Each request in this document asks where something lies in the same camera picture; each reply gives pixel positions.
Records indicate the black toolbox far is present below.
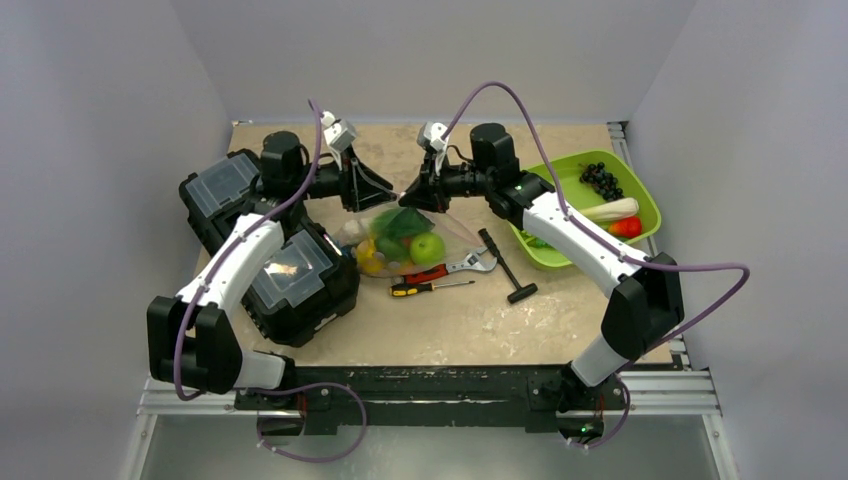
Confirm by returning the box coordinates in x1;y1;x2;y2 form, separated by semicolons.
178;149;302;255

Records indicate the green chili pepper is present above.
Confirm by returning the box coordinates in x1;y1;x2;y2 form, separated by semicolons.
524;235;550;249

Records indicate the black toolbox near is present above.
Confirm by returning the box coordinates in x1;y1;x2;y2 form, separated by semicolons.
242;222;360;347

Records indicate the dark grapes bunch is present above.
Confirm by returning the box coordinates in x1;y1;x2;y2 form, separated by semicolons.
579;162;624;202

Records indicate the celery stalk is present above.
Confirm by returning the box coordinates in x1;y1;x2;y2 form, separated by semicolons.
580;197;640;223

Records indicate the bok choy green white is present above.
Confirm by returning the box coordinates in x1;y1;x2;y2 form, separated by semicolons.
336;207;435;262

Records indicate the yellow lemon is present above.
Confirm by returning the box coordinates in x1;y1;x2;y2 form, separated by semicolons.
354;239;387;276

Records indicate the yellow black screwdriver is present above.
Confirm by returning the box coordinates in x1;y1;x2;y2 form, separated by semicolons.
389;280;475;298

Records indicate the clear zip top bag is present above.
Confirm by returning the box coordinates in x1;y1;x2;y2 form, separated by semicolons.
331;202;485;278

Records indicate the black toolbox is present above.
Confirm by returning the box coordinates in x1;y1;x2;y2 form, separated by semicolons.
242;222;360;347
178;149;302;255

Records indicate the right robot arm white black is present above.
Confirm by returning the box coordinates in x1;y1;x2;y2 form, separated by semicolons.
399;122;684;407

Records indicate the green apple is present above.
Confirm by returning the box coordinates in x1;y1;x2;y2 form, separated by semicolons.
409;232;446;265

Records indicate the red handled adjustable wrench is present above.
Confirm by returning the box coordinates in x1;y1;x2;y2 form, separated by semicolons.
393;246;497;284

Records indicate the red tomato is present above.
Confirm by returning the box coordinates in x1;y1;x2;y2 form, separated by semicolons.
607;216;643;239

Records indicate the green plastic basin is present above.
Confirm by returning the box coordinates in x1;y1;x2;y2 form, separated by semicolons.
512;150;662;271

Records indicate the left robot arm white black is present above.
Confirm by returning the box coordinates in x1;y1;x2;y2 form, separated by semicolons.
146;130;395;409

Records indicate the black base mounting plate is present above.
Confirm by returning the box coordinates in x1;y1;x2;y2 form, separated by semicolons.
234;364;626;438

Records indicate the black hammer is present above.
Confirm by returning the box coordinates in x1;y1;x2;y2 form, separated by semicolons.
478;228;538;305

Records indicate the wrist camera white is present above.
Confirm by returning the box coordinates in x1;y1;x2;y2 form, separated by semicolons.
320;110;358;168
416;121;448;157

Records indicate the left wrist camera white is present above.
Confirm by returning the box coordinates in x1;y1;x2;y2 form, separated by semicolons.
320;110;358;168

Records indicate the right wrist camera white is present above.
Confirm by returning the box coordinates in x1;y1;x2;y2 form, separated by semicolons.
416;121;448;157

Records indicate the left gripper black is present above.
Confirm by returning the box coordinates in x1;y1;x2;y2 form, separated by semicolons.
292;144;395;212

